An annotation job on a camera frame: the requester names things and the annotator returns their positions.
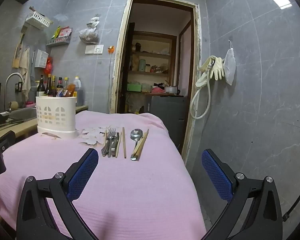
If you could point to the wooden shelf unit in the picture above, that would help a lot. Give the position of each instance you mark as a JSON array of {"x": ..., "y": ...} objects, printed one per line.
[{"x": 152, "y": 62}]

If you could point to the cream rubber gloves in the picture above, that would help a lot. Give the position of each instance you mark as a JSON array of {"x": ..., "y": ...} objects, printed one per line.
[{"x": 217, "y": 71}]

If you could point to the white wall basket shelf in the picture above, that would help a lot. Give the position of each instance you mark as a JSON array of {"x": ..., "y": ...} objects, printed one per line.
[{"x": 37, "y": 20}]

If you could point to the wooden door frame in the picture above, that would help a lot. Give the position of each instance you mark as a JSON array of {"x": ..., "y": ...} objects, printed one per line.
[{"x": 196, "y": 47}]

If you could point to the chrome kitchen faucet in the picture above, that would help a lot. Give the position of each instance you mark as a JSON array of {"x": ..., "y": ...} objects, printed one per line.
[{"x": 8, "y": 88}]

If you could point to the dark sauce bottle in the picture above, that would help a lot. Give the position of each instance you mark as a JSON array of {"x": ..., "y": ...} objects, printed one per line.
[{"x": 41, "y": 87}]

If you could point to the white wall switch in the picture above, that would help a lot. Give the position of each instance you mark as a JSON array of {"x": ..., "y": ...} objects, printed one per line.
[{"x": 94, "y": 49}]

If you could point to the hanging clear plastic bag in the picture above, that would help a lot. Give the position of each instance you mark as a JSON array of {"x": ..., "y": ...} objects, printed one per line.
[{"x": 229, "y": 66}]

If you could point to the grey wall spice rack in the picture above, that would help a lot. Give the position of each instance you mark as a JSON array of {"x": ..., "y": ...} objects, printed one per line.
[{"x": 58, "y": 41}]

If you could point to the white plastic utensil holder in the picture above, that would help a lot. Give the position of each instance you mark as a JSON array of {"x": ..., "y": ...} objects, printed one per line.
[{"x": 56, "y": 116}]

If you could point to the pink floral tablecloth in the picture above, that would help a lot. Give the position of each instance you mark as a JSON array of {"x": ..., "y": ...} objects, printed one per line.
[{"x": 152, "y": 198}]

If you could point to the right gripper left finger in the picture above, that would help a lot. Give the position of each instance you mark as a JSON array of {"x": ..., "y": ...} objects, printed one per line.
[{"x": 34, "y": 217}]

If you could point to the dark grey cabinet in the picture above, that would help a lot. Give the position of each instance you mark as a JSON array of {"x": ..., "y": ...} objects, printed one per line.
[{"x": 172, "y": 111}]

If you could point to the silver fork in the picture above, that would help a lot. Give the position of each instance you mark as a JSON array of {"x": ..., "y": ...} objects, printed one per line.
[{"x": 109, "y": 137}]

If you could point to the hanging bag of goods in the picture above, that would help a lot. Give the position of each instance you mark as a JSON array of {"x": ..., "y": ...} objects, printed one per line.
[{"x": 89, "y": 35}]

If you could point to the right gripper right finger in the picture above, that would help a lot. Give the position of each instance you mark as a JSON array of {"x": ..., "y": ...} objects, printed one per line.
[{"x": 264, "y": 218}]

